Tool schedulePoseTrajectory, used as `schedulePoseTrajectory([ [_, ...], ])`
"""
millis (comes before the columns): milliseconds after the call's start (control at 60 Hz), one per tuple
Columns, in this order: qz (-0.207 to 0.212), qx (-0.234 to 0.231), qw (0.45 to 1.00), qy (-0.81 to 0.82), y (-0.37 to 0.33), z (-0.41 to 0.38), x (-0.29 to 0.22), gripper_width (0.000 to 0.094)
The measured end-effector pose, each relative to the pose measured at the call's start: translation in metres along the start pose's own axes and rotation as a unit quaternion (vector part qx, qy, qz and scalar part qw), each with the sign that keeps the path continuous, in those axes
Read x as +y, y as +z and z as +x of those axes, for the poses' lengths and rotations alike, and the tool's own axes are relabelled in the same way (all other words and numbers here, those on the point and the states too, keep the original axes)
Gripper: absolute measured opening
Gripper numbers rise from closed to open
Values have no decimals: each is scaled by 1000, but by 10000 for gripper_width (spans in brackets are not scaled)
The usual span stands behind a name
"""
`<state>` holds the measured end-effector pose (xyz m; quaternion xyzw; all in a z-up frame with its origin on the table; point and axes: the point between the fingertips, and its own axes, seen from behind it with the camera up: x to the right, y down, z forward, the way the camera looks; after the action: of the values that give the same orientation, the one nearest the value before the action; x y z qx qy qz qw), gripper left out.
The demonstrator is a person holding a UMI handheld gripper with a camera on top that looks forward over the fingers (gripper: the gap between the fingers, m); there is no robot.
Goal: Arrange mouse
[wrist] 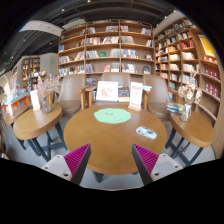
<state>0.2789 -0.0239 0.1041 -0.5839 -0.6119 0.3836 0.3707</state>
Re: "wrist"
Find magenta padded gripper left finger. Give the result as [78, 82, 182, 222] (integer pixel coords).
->
[42, 144, 91, 185]

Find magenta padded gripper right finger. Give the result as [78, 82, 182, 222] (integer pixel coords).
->
[132, 144, 182, 185]

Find green round mouse pad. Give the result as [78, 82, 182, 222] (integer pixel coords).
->
[94, 108, 131, 124]

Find round wooden left table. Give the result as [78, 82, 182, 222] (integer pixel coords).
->
[13, 104, 66, 161]

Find round wooden right table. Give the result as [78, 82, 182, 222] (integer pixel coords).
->
[165, 111, 214, 166]

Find stack of books right table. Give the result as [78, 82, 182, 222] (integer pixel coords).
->
[166, 101, 183, 114]

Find beige right armchair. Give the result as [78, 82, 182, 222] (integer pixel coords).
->
[143, 75, 170, 120]

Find beige armchair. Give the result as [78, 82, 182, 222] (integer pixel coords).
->
[143, 75, 170, 120]
[86, 72, 144, 107]
[57, 74, 88, 116]

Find beige left armchair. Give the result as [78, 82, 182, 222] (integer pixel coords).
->
[57, 74, 88, 116]

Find white sign on left table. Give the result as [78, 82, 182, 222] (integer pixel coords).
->
[30, 90, 40, 111]

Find white menu sign stand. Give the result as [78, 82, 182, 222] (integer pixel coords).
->
[129, 82, 143, 111]

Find dark book on table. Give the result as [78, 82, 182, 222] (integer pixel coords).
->
[118, 87, 130, 102]

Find glass vase dried flowers right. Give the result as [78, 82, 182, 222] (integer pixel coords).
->
[178, 72, 202, 122]

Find glass vase dried flowers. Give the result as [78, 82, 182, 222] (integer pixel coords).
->
[178, 72, 202, 122]
[35, 75, 61, 114]

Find white picture sign board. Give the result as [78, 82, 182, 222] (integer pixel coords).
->
[96, 81, 118, 102]

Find glass vase dried flowers left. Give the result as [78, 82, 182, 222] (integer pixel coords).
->
[35, 75, 61, 114]

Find beige middle armchair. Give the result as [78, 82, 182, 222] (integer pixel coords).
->
[86, 72, 144, 107]

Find far left wooden bookshelf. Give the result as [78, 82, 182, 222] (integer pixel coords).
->
[21, 57, 40, 90]

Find large wooden centre bookshelf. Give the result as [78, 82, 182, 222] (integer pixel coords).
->
[58, 20, 155, 82]

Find wooden right bookshelf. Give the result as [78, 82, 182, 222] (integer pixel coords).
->
[153, 13, 224, 158]

